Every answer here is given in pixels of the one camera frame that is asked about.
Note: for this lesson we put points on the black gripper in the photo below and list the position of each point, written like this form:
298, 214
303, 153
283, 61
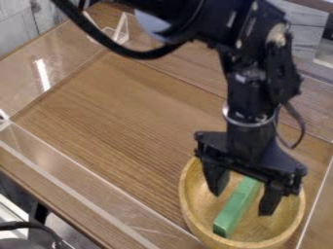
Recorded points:
247, 150

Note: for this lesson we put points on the green rectangular block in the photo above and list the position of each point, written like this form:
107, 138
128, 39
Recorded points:
235, 207

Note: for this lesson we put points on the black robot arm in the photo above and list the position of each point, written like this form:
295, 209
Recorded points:
249, 33

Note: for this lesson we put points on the brown wooden bowl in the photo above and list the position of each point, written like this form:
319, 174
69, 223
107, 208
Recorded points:
258, 232

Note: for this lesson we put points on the black metal table leg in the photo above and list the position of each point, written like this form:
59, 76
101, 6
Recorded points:
40, 213

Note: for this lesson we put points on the clear acrylic tray wall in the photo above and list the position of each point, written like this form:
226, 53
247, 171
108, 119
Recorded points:
104, 213

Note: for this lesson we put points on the clear acrylic corner bracket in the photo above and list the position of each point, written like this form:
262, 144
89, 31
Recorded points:
117, 33

